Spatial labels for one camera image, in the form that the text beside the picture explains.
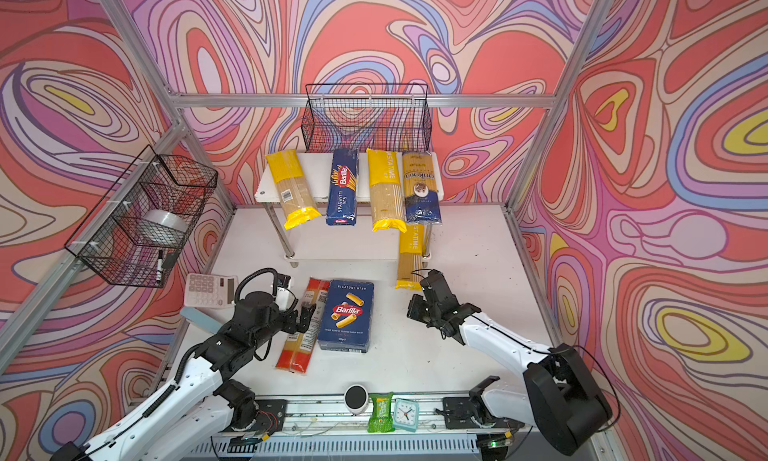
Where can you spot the blue Barilla spaghetti box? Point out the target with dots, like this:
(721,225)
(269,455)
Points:
(342,200)

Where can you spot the green snack bag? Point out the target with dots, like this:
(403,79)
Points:
(381,420)

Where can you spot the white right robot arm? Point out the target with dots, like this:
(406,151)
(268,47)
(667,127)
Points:
(561,397)

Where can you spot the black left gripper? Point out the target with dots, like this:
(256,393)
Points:
(292,326)

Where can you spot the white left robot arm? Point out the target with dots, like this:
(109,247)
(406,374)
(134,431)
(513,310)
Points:
(203,398)

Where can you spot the yellow spaghetti bag with barcode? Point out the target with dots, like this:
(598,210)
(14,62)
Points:
(293,190)

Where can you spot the black marker pen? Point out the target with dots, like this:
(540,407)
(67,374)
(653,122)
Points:
(159,273)

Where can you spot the black wire basket left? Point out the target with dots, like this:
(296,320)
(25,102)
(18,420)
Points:
(159,200)

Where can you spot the yellow Pastatime spaghetti bag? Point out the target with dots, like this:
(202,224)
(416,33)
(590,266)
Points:
(386,193)
(410,258)

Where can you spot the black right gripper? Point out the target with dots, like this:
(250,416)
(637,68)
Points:
(414,307)

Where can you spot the white tape roll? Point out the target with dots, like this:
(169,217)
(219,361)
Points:
(161,228)

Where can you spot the blue Barilla rigatoni box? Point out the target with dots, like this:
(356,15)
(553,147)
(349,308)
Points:
(346,321)

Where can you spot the red spaghetti bag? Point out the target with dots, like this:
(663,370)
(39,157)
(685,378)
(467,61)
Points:
(298,347)

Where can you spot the blue Ankara spaghetti bag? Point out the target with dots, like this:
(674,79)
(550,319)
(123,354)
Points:
(420,189)

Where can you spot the teal alarm clock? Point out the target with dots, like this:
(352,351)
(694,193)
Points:
(406,415)

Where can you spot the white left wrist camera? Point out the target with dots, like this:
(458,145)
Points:
(285,298)

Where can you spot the black wire basket back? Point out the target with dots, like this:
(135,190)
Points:
(394,117)

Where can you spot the white two-tier shelf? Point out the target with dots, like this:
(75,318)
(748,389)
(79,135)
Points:
(317,241)

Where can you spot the black wire basket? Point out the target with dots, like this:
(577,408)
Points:
(394,117)
(159,200)

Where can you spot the round black white speaker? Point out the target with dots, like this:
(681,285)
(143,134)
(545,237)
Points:
(356,399)

